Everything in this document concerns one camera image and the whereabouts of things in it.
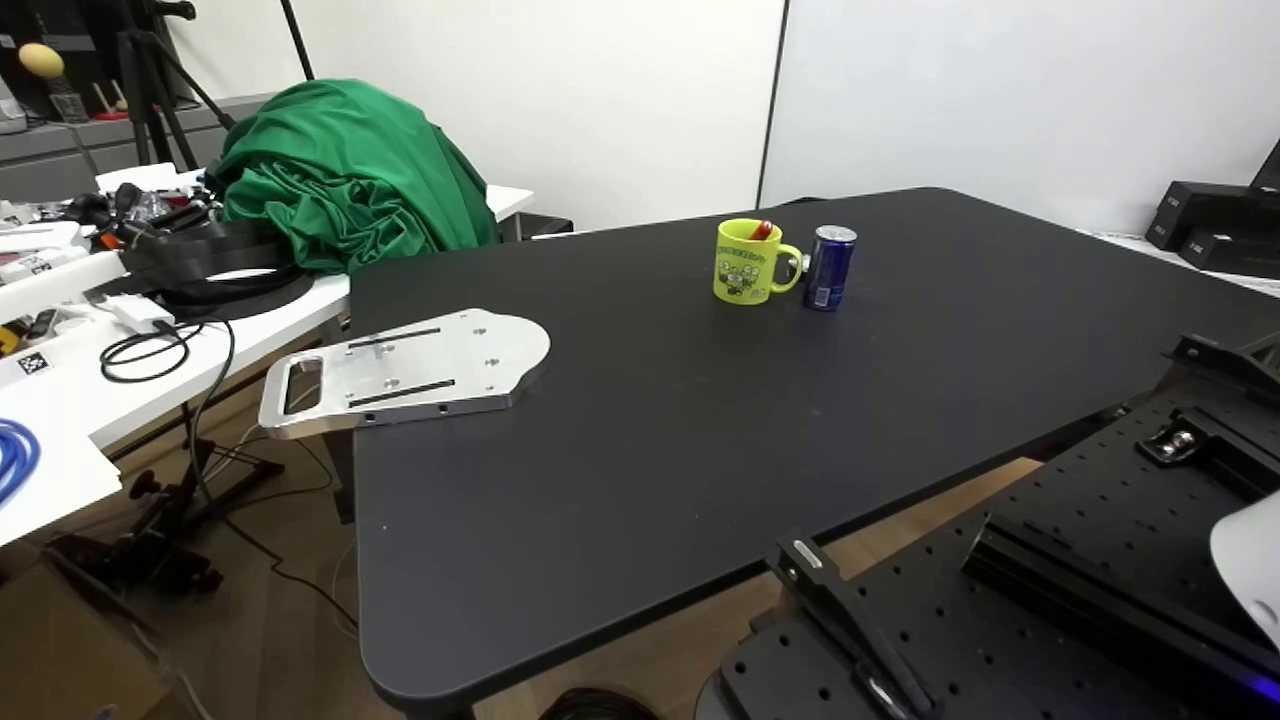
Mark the white small device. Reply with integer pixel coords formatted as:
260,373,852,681
101,291,182,336

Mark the white flat board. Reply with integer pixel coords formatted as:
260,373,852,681
257,304,557,443

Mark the black cable loop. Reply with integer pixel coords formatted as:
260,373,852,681
95,316,244,393

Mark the black box device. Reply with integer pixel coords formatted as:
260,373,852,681
1146,138,1280,285

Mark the black camera tripod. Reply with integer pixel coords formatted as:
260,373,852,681
118,0,239,172

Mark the black perforated breadboard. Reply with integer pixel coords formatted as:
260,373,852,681
691,334,1280,720

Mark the black mounting rail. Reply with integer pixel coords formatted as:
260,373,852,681
963,398,1280,702

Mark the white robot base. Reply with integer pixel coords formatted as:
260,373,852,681
1204,490,1280,653

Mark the blue drink can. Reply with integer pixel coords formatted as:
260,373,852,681
802,220,861,316

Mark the black desk stand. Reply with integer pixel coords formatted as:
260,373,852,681
50,438,294,601

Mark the blue cable coil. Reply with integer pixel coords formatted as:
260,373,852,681
0,416,44,507

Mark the green cloth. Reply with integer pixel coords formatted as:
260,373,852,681
206,77,504,280

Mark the yellow ball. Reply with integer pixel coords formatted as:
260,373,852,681
12,39,69,85

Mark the white desk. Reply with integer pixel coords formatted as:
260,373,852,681
0,155,537,551

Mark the yellow-green mug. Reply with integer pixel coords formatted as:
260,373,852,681
707,216,811,309

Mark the black clamp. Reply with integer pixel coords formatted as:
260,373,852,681
773,533,939,720

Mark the black bag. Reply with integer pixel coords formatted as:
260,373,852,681
118,186,321,304

